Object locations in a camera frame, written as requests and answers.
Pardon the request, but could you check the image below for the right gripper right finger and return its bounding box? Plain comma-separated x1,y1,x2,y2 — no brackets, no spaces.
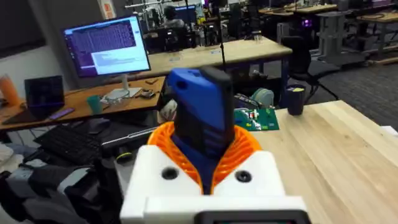
211,124,286,197

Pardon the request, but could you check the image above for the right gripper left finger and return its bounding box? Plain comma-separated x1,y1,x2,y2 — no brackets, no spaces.
119,121,205,224

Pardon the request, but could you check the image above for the blue electric screwdriver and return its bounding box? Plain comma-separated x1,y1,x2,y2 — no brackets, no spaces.
165,66,236,195

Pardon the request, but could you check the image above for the green board with blocks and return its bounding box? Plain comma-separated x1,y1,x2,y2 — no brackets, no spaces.
233,107,280,132

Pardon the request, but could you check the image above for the dark cup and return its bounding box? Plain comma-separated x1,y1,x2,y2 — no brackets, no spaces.
285,84,307,116

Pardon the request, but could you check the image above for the clear glass bowl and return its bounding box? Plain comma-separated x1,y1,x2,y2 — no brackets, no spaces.
104,89,131,106

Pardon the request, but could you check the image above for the teal cup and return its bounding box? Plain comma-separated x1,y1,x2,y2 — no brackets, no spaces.
86,95,104,115

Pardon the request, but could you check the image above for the black keyboard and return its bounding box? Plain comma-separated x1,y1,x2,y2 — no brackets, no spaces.
33,124,103,166

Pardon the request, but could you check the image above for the wooden desk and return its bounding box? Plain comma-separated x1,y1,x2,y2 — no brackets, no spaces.
0,76,166,131

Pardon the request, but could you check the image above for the purple phone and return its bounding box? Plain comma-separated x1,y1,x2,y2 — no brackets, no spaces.
49,107,76,121

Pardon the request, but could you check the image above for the black office chair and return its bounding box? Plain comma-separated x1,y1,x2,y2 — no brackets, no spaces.
280,35,340,102

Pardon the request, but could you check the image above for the long wooden table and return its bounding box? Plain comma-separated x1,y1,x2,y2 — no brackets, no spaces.
107,36,294,85

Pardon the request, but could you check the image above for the computer monitor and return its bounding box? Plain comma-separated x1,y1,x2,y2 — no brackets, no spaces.
61,14,152,79

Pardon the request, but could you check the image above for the black laptop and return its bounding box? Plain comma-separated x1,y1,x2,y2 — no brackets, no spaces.
2,75,66,125

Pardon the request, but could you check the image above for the person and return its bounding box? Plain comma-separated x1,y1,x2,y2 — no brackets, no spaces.
162,5,187,29

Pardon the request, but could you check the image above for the orange tumbler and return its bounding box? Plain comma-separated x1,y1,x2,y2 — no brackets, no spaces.
0,73,22,107

